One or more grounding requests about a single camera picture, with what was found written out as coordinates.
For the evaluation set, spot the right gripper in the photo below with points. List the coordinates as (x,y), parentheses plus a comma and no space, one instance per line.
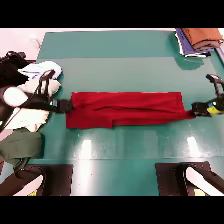
(200,109)

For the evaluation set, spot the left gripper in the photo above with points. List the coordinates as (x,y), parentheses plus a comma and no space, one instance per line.
(64,106)

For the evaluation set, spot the red T-shirt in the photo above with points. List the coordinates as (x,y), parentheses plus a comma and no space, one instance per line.
(126,110)

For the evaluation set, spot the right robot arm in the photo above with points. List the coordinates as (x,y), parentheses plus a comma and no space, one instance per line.
(203,178)

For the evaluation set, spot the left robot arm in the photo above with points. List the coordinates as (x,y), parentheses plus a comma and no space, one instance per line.
(15,98)

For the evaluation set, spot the olive green garment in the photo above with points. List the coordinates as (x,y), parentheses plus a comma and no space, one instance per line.
(20,145)

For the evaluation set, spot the black garment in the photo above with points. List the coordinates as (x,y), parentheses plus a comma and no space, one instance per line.
(11,68)

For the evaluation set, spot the purple garment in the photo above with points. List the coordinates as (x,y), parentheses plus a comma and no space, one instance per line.
(186,45)

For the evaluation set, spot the orange garment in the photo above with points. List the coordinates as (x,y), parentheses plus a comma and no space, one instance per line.
(203,36)

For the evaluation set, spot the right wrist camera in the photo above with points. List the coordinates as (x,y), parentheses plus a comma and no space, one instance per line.
(216,81)

